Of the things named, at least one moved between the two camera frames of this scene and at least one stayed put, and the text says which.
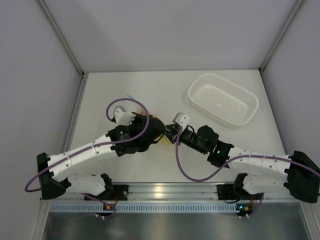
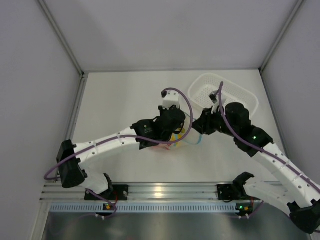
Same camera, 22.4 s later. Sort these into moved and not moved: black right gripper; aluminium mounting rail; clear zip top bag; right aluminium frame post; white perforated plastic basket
Moved: black right gripper; clear zip top bag
Not moved: aluminium mounting rail; white perforated plastic basket; right aluminium frame post
